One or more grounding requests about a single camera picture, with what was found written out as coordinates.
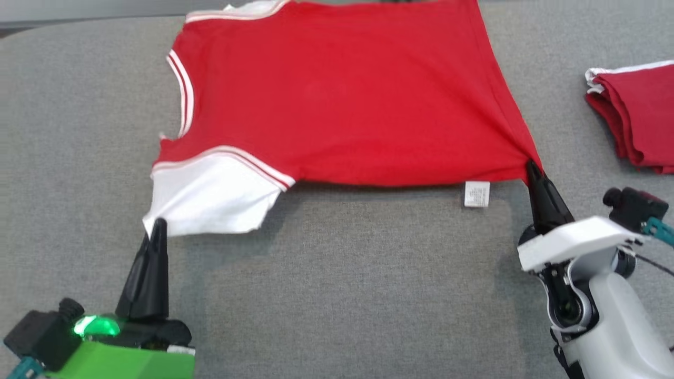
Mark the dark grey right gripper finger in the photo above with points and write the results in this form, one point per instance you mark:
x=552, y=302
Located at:
x=539, y=210
x=557, y=208

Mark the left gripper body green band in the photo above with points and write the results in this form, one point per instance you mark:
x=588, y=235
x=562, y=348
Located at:
x=131, y=363

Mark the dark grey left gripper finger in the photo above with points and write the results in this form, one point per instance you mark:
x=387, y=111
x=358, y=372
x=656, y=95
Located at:
x=159, y=289
x=138, y=289

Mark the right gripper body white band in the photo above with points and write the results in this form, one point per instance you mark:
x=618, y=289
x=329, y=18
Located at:
x=574, y=242

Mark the red shorts with white stripe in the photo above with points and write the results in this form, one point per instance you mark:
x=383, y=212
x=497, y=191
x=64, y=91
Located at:
x=642, y=116

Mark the red jersey with white sleeves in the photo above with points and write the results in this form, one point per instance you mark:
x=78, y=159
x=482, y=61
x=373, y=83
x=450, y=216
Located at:
x=342, y=95

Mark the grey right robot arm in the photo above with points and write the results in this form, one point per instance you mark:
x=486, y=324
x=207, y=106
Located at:
x=621, y=326

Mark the grey fabric sofa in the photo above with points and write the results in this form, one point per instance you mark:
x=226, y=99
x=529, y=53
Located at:
x=342, y=289

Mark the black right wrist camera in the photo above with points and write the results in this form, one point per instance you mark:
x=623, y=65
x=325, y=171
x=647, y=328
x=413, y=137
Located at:
x=634, y=208

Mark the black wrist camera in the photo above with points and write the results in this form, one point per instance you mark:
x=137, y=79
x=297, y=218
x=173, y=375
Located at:
x=39, y=334
x=634, y=208

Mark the teal right camera connector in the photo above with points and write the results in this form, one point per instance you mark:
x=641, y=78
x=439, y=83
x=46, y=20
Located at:
x=658, y=229

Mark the teal camera connector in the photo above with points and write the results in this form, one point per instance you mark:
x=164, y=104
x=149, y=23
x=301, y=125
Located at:
x=21, y=370
x=658, y=229

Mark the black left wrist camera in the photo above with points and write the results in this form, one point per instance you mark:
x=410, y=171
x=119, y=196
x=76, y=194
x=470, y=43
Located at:
x=39, y=334

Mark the teal left camera connector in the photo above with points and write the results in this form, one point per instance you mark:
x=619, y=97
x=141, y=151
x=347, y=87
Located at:
x=21, y=370

